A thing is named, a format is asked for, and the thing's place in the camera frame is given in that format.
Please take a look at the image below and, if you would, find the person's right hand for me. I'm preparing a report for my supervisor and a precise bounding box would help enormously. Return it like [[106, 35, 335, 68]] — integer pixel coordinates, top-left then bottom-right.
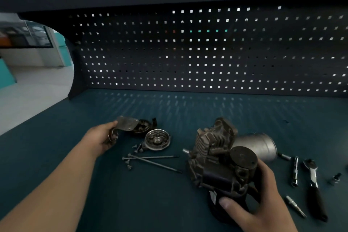
[[219, 158, 299, 232]]

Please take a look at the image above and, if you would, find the person's left hand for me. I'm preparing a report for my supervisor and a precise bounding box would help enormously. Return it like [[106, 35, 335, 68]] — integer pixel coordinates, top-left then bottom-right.
[[81, 121, 120, 157]]

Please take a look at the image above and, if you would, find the grey metal plate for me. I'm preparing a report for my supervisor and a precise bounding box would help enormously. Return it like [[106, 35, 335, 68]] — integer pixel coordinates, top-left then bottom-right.
[[116, 116, 140, 133]]

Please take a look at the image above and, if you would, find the black air compressor pump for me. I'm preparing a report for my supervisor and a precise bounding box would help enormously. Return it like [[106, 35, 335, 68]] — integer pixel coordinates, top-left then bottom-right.
[[183, 117, 278, 225]]

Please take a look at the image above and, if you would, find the person's left forearm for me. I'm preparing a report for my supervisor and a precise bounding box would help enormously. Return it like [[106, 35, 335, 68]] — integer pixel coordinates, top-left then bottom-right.
[[0, 138, 96, 232]]

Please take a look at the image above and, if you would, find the dark round motor part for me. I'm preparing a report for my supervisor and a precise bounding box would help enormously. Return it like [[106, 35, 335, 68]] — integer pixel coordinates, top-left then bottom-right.
[[133, 117, 158, 139]]

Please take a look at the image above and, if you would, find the round silver metal cover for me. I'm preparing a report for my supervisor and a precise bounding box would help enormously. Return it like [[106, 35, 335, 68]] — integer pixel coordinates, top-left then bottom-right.
[[144, 129, 172, 152]]

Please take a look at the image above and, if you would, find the long thin metal bolt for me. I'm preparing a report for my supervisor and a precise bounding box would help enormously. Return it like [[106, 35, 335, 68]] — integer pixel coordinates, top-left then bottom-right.
[[127, 154, 183, 173], [122, 155, 180, 160]]

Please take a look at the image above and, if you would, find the silver screwdriver bit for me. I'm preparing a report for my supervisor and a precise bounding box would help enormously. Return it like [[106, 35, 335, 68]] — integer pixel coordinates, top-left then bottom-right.
[[285, 195, 307, 219]]

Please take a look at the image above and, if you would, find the chrome socket extension bar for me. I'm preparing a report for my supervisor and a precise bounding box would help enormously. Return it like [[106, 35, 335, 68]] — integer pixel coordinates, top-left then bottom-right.
[[290, 156, 300, 188]]

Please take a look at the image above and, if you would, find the small dark socket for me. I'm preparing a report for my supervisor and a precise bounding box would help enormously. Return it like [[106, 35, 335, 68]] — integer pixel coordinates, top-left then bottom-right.
[[327, 173, 343, 186]]

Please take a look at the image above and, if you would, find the teal cabinet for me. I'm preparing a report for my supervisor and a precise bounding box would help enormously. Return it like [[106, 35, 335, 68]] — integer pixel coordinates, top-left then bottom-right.
[[0, 57, 17, 89]]

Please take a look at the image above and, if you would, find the dark perforated pegboard panel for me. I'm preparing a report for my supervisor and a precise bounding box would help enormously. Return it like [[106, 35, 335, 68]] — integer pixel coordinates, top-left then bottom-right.
[[65, 5, 348, 99]]

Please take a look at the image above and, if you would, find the dark framed glass partition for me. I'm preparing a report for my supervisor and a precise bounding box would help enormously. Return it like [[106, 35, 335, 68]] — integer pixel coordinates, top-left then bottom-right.
[[0, 20, 54, 49]]

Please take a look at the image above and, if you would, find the black handled ratchet wrench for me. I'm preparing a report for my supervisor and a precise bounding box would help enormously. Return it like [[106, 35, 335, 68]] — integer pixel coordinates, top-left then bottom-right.
[[302, 158, 329, 223]]

